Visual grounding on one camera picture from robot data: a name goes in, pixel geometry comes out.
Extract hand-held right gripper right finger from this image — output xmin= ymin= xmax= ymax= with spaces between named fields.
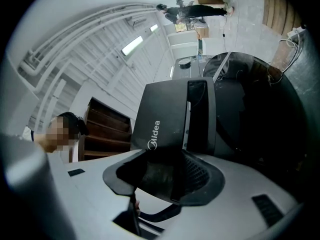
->
xmin=134 ymin=150 xmax=305 ymax=240

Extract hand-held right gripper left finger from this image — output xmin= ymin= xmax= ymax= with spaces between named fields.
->
xmin=47 ymin=148 xmax=148 ymax=240

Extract person's cream printed shirt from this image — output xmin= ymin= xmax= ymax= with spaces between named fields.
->
xmin=59 ymin=139 xmax=80 ymax=164

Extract person's head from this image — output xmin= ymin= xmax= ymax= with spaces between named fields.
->
xmin=44 ymin=115 xmax=80 ymax=155

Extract brown wooden shelf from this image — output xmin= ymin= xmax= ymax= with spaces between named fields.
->
xmin=83 ymin=97 xmax=134 ymax=163

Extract round washing machine door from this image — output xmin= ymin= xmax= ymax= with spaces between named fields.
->
xmin=202 ymin=51 xmax=305 ymax=165

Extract dark green floor mat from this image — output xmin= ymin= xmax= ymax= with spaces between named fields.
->
xmin=282 ymin=31 xmax=320 ymax=125

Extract black washing machine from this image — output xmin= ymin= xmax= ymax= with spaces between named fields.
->
xmin=169 ymin=50 xmax=311 ymax=175

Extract washing machine knob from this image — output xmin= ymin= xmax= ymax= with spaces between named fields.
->
xmin=176 ymin=58 xmax=193 ymax=71

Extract long ceiling light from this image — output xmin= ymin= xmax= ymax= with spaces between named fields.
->
xmin=120 ymin=34 xmax=144 ymax=57

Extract white ceiling pipes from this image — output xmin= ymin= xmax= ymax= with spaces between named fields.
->
xmin=16 ymin=3 xmax=161 ymax=85

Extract white cabinet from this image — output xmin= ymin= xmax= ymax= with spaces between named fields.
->
xmin=164 ymin=23 xmax=199 ymax=52

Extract white power strip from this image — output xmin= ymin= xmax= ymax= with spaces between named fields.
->
xmin=286 ymin=25 xmax=306 ymax=39

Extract white air conditioner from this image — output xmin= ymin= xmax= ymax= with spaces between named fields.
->
xmin=126 ymin=15 xmax=148 ymax=27

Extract wooden slat pallet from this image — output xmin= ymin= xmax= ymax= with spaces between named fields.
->
xmin=261 ymin=0 xmax=303 ymax=37

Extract white cable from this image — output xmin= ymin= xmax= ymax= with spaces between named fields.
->
xmin=278 ymin=32 xmax=305 ymax=73

